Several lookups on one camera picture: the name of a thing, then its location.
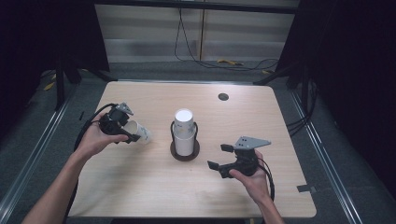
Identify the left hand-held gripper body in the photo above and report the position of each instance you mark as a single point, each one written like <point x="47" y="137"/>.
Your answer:
<point x="113" y="123"/>

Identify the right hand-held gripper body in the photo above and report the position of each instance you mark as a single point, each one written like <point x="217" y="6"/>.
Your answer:
<point x="247" y="143"/>

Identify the white printed paper cup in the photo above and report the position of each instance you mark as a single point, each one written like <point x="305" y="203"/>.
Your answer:
<point x="141" y="132"/>

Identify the dark round cup holder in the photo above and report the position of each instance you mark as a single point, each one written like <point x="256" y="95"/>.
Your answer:
<point x="185" y="158"/>

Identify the stack of white paper cups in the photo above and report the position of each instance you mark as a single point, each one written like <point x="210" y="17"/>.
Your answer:
<point x="184" y="140"/>

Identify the person's left hand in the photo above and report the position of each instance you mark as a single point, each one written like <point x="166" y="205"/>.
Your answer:
<point x="93" y="138"/>

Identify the person's right hand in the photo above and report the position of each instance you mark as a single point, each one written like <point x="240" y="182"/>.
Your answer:
<point x="257" y="183"/>

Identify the small black floor strip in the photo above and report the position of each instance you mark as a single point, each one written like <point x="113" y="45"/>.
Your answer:
<point x="81" y="115"/>

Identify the dark round table grommet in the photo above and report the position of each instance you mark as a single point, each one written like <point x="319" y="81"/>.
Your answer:
<point x="223" y="96"/>

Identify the black metal stand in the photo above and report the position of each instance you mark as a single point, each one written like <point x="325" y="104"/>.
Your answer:
<point x="59" y="90"/>
<point x="271" y="77"/>

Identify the small yellow floor strip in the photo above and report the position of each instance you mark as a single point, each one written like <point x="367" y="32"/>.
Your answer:
<point x="266" y="72"/>

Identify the grey tape piece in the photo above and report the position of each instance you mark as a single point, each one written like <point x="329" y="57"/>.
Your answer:
<point x="306" y="188"/>

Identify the long yellow floor strip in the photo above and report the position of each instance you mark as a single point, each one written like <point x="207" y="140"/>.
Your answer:
<point x="230" y="62"/>

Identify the black curtain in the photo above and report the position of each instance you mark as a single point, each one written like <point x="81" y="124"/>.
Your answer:
<point x="37" y="31"/>
<point x="358" y="62"/>

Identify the black overhead beam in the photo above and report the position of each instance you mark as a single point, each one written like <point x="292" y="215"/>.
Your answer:
<point x="218" y="6"/>

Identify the metal floor rail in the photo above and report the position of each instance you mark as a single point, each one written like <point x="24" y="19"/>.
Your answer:
<point x="31" y="158"/>
<point x="323" y="155"/>

